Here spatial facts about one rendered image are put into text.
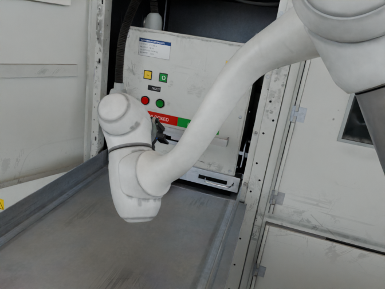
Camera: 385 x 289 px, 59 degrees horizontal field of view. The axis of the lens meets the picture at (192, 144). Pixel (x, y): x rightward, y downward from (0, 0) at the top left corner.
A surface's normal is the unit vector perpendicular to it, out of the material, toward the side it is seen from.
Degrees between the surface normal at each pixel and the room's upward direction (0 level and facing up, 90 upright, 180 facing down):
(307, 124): 90
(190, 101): 90
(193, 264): 0
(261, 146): 90
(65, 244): 0
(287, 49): 118
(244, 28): 90
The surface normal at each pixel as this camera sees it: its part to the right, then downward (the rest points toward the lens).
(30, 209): 0.95, 0.22
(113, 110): -0.11, -0.21
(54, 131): 0.77, 0.31
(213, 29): -0.26, 0.29
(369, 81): -0.53, 0.76
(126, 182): -0.48, -0.06
